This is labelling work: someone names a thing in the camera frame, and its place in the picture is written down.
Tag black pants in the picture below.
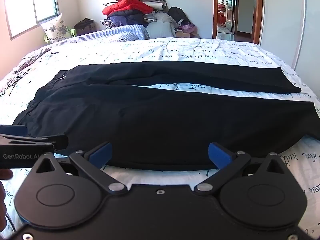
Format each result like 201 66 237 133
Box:
14 61 319 171

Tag person left hand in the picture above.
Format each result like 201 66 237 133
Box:
0 169 13 231

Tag colourful floral bed cover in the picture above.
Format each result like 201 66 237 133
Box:
0 47 61 98

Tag white script-print bed sheet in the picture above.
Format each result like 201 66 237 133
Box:
1 38 319 238

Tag floral white pillow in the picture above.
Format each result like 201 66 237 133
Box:
41 14 72 44

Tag green plastic chair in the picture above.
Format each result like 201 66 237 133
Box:
44 29 77 44

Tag navy puffer jacket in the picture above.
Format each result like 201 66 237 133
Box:
107 9 148 27

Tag grey garment pile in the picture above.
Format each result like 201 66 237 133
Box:
143 12 178 39

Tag black backpack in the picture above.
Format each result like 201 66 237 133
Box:
168 7 191 27

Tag red puffer jacket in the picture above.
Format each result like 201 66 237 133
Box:
102 0 153 16

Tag dark bag by wall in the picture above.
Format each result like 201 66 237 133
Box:
74 18 97 36

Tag window with frame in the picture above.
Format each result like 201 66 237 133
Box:
4 0 59 39

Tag wooden door frame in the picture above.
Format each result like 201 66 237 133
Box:
212 0 264 44

